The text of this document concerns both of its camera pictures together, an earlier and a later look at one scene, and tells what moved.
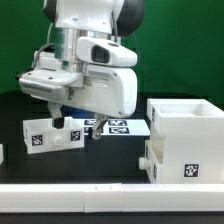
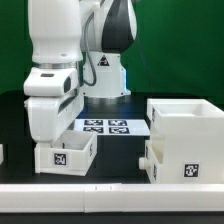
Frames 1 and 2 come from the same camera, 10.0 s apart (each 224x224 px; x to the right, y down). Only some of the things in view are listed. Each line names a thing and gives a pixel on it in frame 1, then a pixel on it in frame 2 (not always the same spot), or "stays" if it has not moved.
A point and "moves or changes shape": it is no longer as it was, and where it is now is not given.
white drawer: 41,136 moves or changes shape
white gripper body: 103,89 → 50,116
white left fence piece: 1,153 stays
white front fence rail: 111,197 stays
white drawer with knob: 154,157 stays
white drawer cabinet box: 193,139 stays
